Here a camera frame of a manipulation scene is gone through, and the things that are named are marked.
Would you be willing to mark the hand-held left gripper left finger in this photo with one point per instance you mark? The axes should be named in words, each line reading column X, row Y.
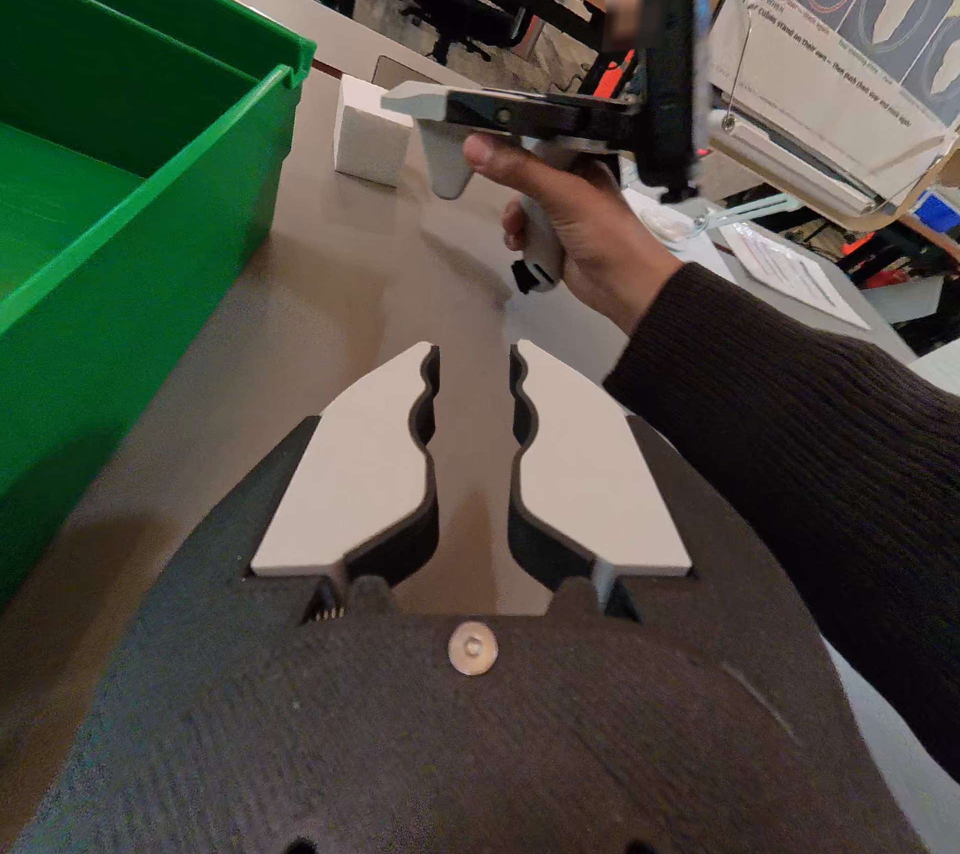
column 352, row 479

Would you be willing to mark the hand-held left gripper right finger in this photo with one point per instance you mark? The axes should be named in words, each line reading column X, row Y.
column 600, row 494

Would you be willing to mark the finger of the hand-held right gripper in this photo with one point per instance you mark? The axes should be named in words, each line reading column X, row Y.
column 420, row 100

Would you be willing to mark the white foam cube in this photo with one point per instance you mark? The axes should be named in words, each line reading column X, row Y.
column 367, row 141

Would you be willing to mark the person's right forearm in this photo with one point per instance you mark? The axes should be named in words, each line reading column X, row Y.
column 787, row 456

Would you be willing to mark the person's right hand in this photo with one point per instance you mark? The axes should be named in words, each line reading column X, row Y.
column 600, row 238

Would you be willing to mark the orange traffic cone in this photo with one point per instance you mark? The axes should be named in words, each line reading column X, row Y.
column 615, row 73

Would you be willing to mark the white putty lump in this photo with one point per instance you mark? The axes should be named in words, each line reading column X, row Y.
column 664, row 220

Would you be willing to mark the wooden document stand white base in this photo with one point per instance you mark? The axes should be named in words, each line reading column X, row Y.
column 795, row 171

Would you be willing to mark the printed paper sheets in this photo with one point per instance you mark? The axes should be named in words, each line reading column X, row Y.
column 825, row 73

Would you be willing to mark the laminated instruction sheet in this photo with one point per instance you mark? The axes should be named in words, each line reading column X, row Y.
column 795, row 272

